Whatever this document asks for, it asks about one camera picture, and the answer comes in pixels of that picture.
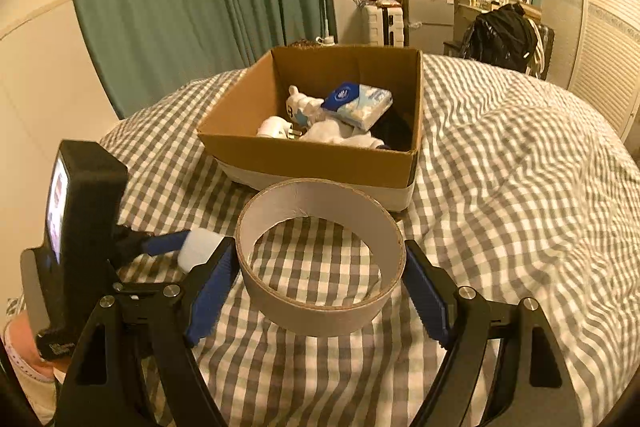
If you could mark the cardboard tape roll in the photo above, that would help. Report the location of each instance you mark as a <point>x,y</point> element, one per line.
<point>320,317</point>

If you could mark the cardboard box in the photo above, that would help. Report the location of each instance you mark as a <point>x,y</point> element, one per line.
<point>310,162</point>

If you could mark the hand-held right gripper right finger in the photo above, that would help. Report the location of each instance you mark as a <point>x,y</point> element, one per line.
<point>425,297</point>

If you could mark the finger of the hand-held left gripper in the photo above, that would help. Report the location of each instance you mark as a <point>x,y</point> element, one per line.
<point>165,243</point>
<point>140,287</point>

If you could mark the pale blue earbud case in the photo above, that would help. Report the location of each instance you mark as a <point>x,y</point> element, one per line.
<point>200,247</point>

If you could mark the white rabbit figurine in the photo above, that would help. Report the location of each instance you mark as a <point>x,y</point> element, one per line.
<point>300,104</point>

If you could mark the person's left forearm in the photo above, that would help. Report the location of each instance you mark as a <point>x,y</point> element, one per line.
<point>22,342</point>

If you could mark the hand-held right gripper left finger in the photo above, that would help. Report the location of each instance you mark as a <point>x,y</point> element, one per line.
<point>215,297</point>

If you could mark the black clothes pile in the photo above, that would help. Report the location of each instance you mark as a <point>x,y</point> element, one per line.
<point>500,37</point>

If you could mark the silver mini fridge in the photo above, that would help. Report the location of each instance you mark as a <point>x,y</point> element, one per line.
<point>427,17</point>

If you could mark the white louvred wardrobe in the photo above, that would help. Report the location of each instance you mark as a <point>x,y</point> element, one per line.
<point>600,32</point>

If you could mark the blue tissue packet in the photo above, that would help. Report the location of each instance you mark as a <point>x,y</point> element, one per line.
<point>360,107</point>

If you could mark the white suitcase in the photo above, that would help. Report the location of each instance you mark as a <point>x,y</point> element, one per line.
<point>382,24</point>

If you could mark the grey checked blanket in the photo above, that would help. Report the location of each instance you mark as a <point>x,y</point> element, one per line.
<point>500,207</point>

